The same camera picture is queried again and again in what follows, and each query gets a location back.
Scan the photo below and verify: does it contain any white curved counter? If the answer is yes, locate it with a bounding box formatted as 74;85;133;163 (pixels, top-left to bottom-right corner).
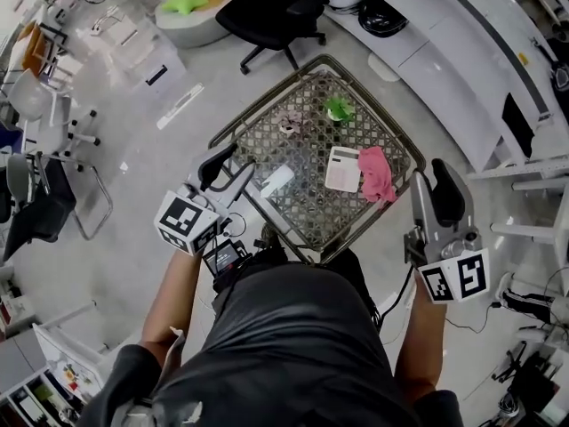
322;0;569;173

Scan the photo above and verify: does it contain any pink-leaved potted plant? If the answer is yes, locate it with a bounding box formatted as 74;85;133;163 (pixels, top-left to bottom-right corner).
276;109;306;136

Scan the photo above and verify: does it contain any black screen device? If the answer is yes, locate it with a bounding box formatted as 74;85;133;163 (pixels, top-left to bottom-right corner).
202;238;245;278

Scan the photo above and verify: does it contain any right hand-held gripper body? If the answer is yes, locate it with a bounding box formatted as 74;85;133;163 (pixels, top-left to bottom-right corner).
402;225;491;306

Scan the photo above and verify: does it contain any black metal-frame chair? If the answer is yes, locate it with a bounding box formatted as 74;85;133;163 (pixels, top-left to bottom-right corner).
0;153;115;262

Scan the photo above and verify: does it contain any person's right forearm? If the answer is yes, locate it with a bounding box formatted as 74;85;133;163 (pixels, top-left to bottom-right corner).
393;298;448;393

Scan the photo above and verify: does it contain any white low shelf unit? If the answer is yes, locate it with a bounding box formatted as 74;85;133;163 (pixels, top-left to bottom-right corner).
0;322;116;427

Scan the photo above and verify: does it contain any pink cloth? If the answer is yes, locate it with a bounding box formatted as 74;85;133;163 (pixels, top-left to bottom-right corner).
357;145;398;205

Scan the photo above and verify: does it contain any white shell chair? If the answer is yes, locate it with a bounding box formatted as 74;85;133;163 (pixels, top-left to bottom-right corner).
6;68;57;122

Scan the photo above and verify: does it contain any person's left forearm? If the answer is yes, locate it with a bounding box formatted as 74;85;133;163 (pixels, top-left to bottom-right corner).
140;249;201;359

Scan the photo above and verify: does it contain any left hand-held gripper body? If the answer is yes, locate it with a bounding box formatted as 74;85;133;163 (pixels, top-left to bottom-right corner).
152;182;236;258

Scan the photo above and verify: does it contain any black mesh office chair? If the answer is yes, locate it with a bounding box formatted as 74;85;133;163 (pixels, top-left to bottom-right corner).
206;0;328;76

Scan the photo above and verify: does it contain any white swivel chair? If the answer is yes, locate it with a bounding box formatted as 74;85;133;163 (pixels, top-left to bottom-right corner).
24;95;101;159

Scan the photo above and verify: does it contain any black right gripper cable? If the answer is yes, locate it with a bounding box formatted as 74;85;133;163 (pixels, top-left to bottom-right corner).
377;264;417;324

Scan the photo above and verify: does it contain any green potted plant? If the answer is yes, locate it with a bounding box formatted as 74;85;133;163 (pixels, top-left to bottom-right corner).
323;96;357;124

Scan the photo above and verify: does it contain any white floor disc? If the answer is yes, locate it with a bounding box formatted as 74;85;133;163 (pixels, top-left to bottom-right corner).
367;53;401;83

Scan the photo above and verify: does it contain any person's clothed body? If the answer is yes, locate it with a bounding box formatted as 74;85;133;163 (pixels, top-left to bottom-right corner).
77;246;468;427

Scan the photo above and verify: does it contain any green star cushion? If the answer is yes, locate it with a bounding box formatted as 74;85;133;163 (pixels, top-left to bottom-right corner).
159;0;210;17

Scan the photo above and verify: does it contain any white round ottoman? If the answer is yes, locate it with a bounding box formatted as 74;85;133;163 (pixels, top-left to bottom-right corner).
153;0;236;49

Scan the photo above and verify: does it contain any black white striped sleeve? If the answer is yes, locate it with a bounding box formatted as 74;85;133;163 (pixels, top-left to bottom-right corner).
501;289;557;324

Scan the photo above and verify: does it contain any woven rattan glass table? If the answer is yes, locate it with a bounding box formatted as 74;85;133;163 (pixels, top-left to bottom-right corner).
207;53;427;266

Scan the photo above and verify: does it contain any white calculator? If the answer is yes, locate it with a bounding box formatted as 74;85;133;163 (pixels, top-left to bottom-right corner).
324;146;362;193

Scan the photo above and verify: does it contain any white desk frame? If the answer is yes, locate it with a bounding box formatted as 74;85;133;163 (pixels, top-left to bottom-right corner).
466;156;569;293

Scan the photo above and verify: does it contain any orange wooden chair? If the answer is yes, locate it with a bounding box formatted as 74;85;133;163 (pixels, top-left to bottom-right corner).
20;20;59;77

